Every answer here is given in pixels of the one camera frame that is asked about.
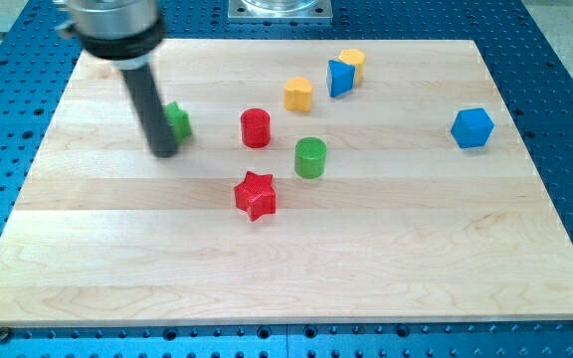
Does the blue triangle block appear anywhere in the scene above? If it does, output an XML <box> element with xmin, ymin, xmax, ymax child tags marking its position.
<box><xmin>326</xmin><ymin>60</ymin><xmax>355</xmax><ymax>97</ymax></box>

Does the wooden board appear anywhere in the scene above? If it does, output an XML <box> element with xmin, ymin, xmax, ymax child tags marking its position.
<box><xmin>0</xmin><ymin>40</ymin><xmax>573</xmax><ymax>327</ymax></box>

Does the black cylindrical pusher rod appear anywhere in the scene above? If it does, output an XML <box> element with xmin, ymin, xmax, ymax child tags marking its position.
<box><xmin>120</xmin><ymin>64</ymin><xmax>177</xmax><ymax>158</ymax></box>

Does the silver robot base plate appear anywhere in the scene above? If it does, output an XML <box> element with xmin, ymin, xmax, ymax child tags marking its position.
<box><xmin>227</xmin><ymin>0</ymin><xmax>333</xmax><ymax>24</ymax></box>

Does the green star block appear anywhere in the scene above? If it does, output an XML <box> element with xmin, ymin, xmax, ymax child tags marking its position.
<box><xmin>163</xmin><ymin>101</ymin><xmax>192</xmax><ymax>144</ymax></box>

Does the yellow heart block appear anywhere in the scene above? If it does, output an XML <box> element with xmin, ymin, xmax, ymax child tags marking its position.
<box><xmin>284</xmin><ymin>77</ymin><xmax>313</xmax><ymax>112</ymax></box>

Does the red cylinder block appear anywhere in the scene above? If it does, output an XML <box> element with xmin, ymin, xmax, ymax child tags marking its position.
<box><xmin>241</xmin><ymin>108</ymin><xmax>271</xmax><ymax>148</ymax></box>

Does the blue perforated metal table plate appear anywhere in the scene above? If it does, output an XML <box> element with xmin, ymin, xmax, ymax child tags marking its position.
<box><xmin>0</xmin><ymin>1</ymin><xmax>573</xmax><ymax>357</ymax></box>

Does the green cylinder block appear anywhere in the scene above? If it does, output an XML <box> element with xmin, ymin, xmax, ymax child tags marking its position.
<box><xmin>294</xmin><ymin>137</ymin><xmax>327</xmax><ymax>179</ymax></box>

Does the red star block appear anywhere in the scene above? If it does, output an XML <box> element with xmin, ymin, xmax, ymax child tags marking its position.
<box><xmin>234</xmin><ymin>171</ymin><xmax>277</xmax><ymax>222</ymax></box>

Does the yellow hexagon block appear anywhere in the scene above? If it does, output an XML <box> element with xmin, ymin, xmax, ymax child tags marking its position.
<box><xmin>338</xmin><ymin>48</ymin><xmax>366</xmax><ymax>86</ymax></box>

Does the blue cube block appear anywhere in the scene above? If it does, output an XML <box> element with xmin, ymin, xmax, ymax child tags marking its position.
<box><xmin>451</xmin><ymin>108</ymin><xmax>494</xmax><ymax>148</ymax></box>

